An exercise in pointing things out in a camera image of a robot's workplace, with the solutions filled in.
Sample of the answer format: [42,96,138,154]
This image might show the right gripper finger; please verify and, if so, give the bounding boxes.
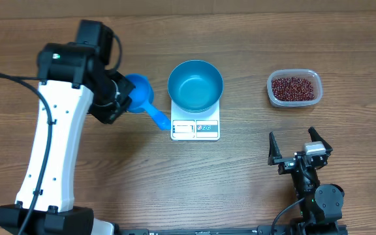
[268,132,282,165]
[308,127,333,154]

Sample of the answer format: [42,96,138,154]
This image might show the blue plastic measuring scoop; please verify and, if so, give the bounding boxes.
[126,74,171,131]

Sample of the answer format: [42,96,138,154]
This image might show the red beans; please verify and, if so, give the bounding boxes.
[271,77,315,101]

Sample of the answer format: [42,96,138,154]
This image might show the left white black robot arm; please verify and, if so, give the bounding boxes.
[0,20,134,234]

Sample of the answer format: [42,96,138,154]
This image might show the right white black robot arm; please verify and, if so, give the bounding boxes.
[258,127,348,235]

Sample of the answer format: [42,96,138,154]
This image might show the white digital kitchen scale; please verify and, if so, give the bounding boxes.
[170,101,221,141]

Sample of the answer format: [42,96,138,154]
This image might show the teal blue bowl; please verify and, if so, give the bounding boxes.
[167,60,224,113]

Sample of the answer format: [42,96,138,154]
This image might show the clear plastic container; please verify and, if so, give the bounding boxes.
[267,69,323,108]

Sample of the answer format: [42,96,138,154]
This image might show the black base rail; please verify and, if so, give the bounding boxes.
[111,223,349,235]

